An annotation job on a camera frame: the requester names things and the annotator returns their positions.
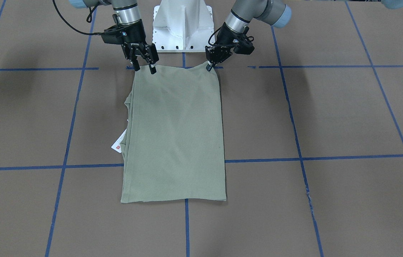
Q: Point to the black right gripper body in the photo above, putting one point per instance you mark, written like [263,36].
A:
[136,35]

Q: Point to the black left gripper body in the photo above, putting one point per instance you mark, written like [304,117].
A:
[225,37]

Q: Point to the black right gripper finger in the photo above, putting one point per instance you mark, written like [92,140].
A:
[134,52]
[150,54]

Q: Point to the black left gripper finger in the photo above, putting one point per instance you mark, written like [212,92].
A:
[213,60]

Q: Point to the olive green long-sleeve shirt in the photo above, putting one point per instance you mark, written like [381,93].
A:
[173,147]

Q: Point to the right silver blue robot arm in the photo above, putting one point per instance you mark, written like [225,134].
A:
[125,12]

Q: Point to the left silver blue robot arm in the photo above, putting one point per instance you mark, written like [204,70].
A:
[272,12]

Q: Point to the white shirt hang tag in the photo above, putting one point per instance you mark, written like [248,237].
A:
[117,144]

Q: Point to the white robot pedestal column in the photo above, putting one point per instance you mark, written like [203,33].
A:
[182,26]

